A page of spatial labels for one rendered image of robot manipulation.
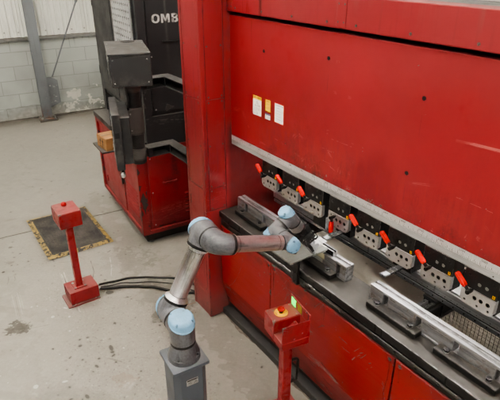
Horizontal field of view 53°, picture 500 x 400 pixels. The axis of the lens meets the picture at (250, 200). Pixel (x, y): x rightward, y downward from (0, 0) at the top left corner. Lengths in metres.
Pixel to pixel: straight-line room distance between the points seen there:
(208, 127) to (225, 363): 1.57
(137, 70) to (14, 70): 5.97
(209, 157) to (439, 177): 1.61
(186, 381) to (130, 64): 1.77
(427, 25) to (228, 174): 1.78
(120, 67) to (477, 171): 2.01
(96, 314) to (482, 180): 2.97
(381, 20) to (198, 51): 1.24
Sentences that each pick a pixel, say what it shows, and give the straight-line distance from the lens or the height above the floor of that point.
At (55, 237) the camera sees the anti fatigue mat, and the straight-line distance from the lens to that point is 5.19.
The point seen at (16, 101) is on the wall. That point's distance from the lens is 9.08.
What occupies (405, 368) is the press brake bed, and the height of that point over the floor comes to 0.76.
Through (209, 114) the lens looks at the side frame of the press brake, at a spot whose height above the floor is 1.56.
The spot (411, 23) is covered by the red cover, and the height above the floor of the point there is 2.22.
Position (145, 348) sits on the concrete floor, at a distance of 3.72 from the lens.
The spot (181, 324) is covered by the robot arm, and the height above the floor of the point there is 1.00.
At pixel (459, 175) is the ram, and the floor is 1.69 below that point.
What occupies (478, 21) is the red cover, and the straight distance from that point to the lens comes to 1.97.
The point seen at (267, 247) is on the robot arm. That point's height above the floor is 1.25.
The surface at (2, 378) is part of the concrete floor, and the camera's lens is 3.80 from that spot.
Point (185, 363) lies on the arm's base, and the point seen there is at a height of 0.80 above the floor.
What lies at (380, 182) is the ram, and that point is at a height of 1.53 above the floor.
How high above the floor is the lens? 2.46
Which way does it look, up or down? 26 degrees down
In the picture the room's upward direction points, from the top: straight up
